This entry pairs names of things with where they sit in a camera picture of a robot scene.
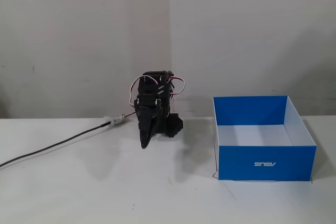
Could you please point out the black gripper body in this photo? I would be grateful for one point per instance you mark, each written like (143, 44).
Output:
(146, 102)

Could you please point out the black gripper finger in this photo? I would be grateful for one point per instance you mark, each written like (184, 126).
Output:
(145, 127)
(155, 121)

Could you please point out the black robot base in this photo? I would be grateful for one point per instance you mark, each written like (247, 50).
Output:
(174, 127)

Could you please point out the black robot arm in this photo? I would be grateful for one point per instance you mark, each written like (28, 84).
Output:
(161, 95)

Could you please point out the blue cardboard box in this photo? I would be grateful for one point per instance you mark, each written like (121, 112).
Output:
(265, 134)

